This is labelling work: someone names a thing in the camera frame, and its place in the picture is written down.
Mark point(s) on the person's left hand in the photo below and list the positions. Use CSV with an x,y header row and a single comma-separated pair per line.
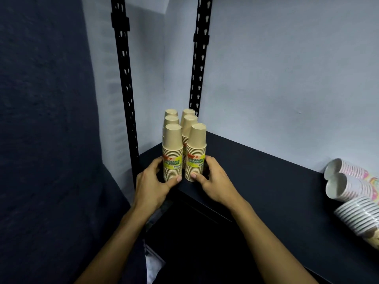
x,y
149,190

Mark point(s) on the black shelf board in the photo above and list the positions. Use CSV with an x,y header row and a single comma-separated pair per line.
x,y
266,189

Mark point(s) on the person's right thumb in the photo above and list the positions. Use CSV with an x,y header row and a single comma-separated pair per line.
x,y
200,180

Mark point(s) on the dark blue fabric curtain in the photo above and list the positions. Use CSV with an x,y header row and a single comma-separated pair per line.
x,y
44,144

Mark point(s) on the cluster of brown cup stacks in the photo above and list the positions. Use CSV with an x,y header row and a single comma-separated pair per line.
x,y
189,120

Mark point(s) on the brown cup sleeve yellow label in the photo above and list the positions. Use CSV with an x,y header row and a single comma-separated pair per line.
x,y
172,144
197,141

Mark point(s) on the pink patterned paper cup stack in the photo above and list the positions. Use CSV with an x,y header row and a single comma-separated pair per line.
x,y
349,168
352,187

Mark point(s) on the person's left thumb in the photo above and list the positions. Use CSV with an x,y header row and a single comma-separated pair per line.
x,y
173,183

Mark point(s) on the white striped paper cup stack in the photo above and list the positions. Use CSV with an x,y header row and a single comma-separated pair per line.
x,y
359,215

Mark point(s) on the black perforated shelf post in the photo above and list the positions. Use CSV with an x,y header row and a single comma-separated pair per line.
x,y
200,56
125,85

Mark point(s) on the person's right hand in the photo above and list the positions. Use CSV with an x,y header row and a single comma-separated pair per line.
x,y
219,186

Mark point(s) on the person's right forearm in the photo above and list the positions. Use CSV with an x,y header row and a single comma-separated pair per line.
x,y
266,248

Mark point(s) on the person's left forearm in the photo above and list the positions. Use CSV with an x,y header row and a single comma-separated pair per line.
x,y
118,248

